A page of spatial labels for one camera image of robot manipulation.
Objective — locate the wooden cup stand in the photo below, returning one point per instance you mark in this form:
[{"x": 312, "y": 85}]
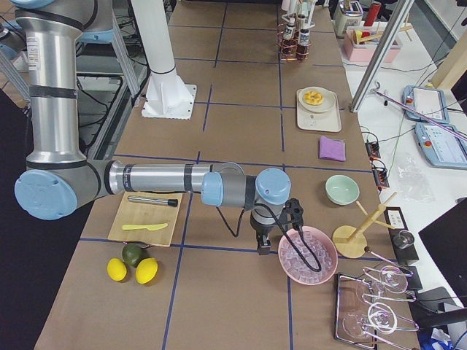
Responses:
[{"x": 350, "y": 241}]

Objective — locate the yellow plastic knife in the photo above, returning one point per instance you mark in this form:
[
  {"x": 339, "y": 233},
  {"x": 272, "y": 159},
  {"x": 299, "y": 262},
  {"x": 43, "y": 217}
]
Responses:
[{"x": 152, "y": 227}]

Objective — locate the upper clear wine glass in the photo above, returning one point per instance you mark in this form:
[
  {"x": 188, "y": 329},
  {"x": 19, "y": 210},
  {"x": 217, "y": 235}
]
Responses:
[{"x": 388, "y": 283}]

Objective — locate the lower clear wine glass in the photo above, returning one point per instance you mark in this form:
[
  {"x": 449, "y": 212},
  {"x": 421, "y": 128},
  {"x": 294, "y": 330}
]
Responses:
[{"x": 362, "y": 325}]

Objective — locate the clear wine glass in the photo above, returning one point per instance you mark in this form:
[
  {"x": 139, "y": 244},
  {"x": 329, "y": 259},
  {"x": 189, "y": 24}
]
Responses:
[
  {"x": 388, "y": 283},
  {"x": 362, "y": 325}
]

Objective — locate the teach pendant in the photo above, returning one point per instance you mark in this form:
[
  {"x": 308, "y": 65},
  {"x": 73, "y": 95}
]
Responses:
[
  {"x": 441, "y": 148},
  {"x": 427, "y": 101}
]

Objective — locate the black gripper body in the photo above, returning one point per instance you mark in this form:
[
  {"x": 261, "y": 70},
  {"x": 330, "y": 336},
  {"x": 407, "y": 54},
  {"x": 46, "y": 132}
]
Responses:
[{"x": 261, "y": 230}]

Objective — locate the lower black power strip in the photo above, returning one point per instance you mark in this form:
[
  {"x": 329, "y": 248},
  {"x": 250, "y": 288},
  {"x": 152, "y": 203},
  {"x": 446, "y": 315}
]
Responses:
[{"x": 380, "y": 176}]

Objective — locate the lower teach pendant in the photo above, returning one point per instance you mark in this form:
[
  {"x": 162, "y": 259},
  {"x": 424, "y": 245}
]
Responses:
[{"x": 441, "y": 148}]

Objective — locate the upper black power strip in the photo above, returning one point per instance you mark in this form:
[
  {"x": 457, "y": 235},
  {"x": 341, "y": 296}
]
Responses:
[{"x": 372, "y": 148}]

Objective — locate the cream round plate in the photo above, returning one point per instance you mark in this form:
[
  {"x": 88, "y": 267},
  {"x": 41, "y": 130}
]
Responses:
[{"x": 328, "y": 103}]

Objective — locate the green lime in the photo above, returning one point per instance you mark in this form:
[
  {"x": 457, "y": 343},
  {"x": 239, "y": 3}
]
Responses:
[{"x": 132, "y": 254}]

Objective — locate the mint green bowl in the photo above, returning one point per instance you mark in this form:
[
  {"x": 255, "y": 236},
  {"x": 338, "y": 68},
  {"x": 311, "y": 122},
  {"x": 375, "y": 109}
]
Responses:
[{"x": 342, "y": 190}]

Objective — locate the tea bottle white cap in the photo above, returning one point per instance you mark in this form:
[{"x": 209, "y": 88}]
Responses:
[{"x": 288, "y": 38}]

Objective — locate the purple folded cloth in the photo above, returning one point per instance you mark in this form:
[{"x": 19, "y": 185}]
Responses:
[{"x": 331, "y": 149}]

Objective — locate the pink bowl of ice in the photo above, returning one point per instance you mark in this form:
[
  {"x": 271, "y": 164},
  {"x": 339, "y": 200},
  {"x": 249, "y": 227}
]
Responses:
[{"x": 310, "y": 258}]

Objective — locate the right yellow lemon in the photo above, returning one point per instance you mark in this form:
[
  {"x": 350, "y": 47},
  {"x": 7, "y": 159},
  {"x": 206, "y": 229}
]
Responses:
[{"x": 146, "y": 270}]

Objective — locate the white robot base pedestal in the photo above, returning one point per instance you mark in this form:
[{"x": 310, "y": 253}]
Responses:
[{"x": 167, "y": 95}]

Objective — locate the pink storage box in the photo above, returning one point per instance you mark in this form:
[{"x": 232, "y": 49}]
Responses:
[{"x": 362, "y": 53}]

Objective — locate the black scale with steel cup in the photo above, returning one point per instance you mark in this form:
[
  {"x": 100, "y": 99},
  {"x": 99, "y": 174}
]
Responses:
[{"x": 401, "y": 239}]

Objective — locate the bamboo cutting board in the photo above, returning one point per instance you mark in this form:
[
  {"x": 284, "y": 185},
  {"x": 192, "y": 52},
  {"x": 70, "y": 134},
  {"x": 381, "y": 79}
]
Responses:
[{"x": 130, "y": 213}]

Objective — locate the upper teach pendant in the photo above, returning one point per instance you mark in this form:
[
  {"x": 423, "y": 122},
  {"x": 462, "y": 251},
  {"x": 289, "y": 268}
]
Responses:
[{"x": 427, "y": 101}]

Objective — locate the left yellow lemon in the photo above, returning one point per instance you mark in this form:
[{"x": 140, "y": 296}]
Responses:
[{"x": 116, "y": 269}]

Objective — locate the cream serving tray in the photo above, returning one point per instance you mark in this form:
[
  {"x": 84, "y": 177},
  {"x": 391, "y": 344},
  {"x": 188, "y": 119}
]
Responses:
[{"x": 329, "y": 121}]

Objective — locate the black glass drying rack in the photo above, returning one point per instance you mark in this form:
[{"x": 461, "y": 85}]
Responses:
[{"x": 347, "y": 302}]

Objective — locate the aluminium frame post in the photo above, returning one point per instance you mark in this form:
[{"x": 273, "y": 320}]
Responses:
[{"x": 393, "y": 25}]

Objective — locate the black power strip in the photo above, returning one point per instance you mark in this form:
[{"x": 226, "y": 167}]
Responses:
[
  {"x": 372, "y": 148},
  {"x": 380, "y": 176}
]

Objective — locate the steel muddler black tip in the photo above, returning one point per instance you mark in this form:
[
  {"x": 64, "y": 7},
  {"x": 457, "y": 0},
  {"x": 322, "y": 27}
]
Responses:
[{"x": 172, "y": 202}]

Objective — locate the copper wire bottle rack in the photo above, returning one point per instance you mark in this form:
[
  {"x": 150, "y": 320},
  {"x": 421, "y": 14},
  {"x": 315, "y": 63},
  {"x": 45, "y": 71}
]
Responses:
[{"x": 294, "y": 8}]

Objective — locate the clear plastic bag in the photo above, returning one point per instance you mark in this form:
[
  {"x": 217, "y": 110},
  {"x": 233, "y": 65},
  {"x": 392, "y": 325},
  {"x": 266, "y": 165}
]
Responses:
[{"x": 412, "y": 180}]

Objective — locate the glazed twisted donut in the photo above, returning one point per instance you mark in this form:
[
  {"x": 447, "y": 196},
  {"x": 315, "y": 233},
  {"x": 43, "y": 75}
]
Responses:
[{"x": 313, "y": 98}]

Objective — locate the yellow lemon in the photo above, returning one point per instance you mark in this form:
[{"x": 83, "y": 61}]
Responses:
[
  {"x": 116, "y": 269},
  {"x": 146, "y": 270}
]

